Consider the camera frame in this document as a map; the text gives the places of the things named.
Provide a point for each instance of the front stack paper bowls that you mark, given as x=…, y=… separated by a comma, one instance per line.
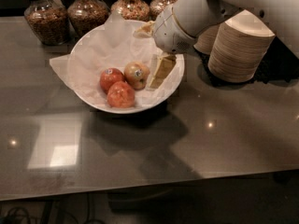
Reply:
x=239, y=47

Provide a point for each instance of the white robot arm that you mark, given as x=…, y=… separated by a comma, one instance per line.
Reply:
x=280, y=16

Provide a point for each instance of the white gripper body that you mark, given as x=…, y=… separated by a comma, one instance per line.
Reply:
x=169, y=32

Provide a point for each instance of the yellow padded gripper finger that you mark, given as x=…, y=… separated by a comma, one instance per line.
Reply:
x=161, y=66
x=145, y=30

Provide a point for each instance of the glass jar dark cereal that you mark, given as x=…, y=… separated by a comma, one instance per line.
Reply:
x=49, y=21

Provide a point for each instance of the rear stack paper bowls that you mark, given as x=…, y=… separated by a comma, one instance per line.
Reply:
x=206, y=40

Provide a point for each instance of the glass jar mixed cereal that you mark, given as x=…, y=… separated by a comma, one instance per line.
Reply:
x=137, y=10

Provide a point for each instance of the white paper liner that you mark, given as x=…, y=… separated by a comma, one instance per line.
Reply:
x=102, y=50

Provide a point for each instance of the stack paper bowls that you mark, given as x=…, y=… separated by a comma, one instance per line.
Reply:
x=239, y=47
x=206, y=40

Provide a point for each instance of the white bowl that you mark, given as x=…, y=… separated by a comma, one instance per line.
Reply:
x=93, y=87

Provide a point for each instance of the black mat under bowls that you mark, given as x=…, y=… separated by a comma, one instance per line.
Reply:
x=279, y=63

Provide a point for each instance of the red apple with sticker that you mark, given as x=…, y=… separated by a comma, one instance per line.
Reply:
x=109, y=77

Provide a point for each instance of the yellow-green apple with sticker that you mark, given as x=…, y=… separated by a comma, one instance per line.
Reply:
x=136, y=75

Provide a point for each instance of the red apple front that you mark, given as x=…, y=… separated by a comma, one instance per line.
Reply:
x=121, y=95

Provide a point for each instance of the glass jar brown cereal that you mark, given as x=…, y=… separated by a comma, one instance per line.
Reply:
x=86, y=15

